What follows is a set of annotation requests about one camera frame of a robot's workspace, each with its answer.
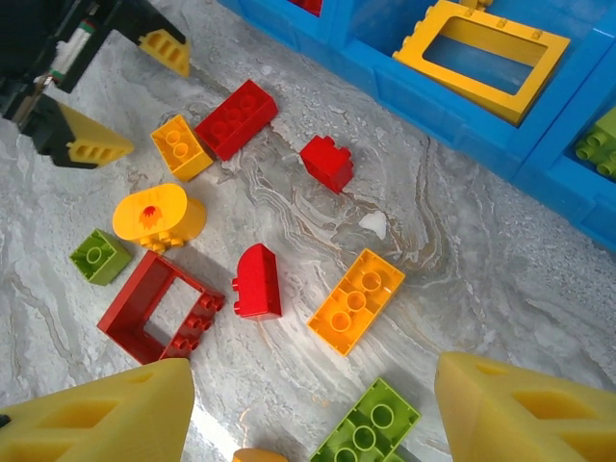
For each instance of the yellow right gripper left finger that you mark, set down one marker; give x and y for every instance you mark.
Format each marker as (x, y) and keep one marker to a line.
(120, 423)

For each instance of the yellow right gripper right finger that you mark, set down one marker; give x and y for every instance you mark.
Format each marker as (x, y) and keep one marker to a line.
(491, 433)

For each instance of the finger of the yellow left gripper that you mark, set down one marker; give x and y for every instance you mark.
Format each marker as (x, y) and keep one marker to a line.
(166, 53)
(82, 139)

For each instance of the red square lego brick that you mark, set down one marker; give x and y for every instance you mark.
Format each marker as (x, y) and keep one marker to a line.
(327, 166)
(308, 6)

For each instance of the yellow long lego brick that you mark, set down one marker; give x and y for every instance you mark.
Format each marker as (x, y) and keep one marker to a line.
(358, 284)

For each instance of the yellow small lego brick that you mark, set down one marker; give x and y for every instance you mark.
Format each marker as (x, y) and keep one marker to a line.
(180, 146)

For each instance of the red long lego brick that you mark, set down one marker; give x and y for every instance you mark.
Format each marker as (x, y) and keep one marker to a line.
(236, 120)

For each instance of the yellow oval flame-print lego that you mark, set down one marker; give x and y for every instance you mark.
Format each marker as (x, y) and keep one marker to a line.
(168, 202)

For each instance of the blue plastic bin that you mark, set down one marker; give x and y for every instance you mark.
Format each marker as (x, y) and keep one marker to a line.
(269, 19)
(433, 115)
(553, 192)

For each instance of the green long lego brick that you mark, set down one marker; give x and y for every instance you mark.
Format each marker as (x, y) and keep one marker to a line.
(385, 394)

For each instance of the green square lego brick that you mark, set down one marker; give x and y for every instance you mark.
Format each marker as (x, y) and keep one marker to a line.
(113, 267)

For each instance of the orange-yellow rounded lego piece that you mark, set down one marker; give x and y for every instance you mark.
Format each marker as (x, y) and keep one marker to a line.
(260, 456)

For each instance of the red curved lego brick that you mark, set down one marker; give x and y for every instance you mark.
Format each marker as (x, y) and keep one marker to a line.
(257, 284)

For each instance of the yellow lego piece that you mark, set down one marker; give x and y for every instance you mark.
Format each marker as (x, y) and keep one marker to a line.
(476, 4)

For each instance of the red lego window frame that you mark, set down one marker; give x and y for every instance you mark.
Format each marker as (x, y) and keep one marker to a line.
(130, 298)

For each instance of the yellow lego window frame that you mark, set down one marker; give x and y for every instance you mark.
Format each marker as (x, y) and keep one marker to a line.
(409, 54)

